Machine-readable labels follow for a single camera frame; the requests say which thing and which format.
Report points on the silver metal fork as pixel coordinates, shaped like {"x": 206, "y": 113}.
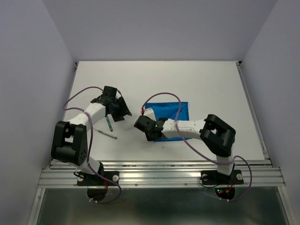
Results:
{"x": 107, "y": 134}

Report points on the blue cloth napkin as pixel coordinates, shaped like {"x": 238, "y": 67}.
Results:
{"x": 171, "y": 111}

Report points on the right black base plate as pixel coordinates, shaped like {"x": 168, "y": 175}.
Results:
{"x": 212, "y": 177}

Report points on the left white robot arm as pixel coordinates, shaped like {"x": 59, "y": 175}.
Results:
{"x": 70, "y": 141}

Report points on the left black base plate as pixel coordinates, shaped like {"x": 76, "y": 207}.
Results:
{"x": 85, "y": 180}

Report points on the green handled knife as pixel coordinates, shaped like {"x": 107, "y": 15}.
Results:
{"x": 109, "y": 123}

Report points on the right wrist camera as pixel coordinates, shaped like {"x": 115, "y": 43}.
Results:
{"x": 149, "y": 112}

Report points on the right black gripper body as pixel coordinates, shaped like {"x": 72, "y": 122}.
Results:
{"x": 149, "y": 138}

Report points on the aluminium rail frame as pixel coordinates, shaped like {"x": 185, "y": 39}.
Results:
{"x": 168, "y": 192}

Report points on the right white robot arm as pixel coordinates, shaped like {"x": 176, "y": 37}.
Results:
{"x": 216, "y": 134}

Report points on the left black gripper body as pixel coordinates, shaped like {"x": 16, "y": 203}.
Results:
{"x": 120, "y": 109}

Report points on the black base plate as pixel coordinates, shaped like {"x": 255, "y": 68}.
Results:
{"x": 212, "y": 177}
{"x": 85, "y": 180}

